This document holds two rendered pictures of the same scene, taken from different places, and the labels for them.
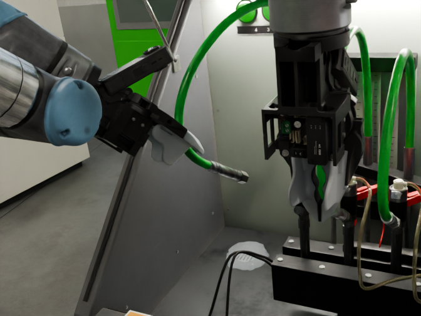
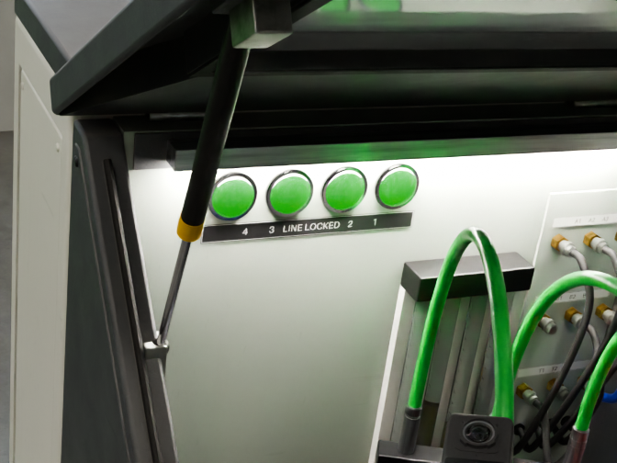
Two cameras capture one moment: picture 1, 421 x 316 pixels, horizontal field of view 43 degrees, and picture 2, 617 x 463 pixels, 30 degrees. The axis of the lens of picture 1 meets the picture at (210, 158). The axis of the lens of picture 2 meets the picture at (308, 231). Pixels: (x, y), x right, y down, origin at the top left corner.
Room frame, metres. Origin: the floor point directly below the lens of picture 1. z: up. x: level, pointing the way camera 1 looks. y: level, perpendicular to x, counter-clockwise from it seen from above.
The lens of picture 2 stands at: (0.54, 0.68, 1.83)
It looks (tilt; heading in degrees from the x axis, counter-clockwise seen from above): 25 degrees down; 304
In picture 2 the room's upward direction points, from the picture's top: 8 degrees clockwise
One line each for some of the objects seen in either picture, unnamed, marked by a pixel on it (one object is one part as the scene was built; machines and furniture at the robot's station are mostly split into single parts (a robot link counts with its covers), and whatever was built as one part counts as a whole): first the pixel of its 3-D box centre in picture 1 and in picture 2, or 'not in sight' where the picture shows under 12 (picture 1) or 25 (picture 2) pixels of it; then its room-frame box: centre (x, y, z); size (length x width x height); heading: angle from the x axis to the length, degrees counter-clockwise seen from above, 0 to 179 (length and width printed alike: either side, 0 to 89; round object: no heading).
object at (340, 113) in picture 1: (311, 95); not in sight; (0.50, -0.10, 1.39); 0.09 x 0.08 x 0.12; 151
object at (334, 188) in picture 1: (329, 192); not in sight; (0.49, -0.12, 1.28); 0.06 x 0.03 x 0.09; 151
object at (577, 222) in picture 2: not in sight; (575, 315); (0.95, -0.49, 1.21); 0.13 x 0.03 x 0.31; 61
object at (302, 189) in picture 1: (300, 189); not in sight; (0.51, -0.09, 1.28); 0.06 x 0.03 x 0.09; 151
